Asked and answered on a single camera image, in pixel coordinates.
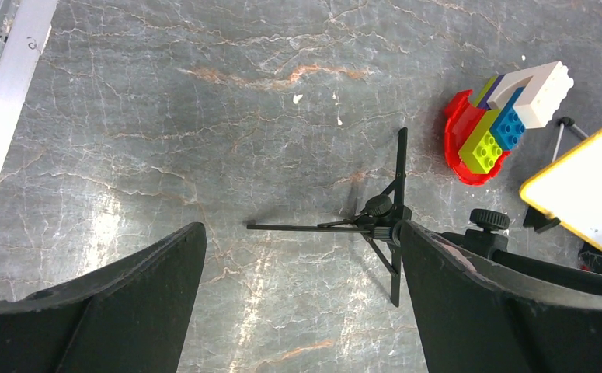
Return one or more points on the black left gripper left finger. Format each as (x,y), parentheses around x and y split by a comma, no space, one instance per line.
(131,315)

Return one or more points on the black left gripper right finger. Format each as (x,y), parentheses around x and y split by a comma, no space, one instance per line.
(510,314)

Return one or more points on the yellow framed whiteboard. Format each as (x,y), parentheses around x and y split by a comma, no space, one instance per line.
(568,192)

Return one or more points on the black tripod microphone stand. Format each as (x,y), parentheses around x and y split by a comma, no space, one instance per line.
(380,222)

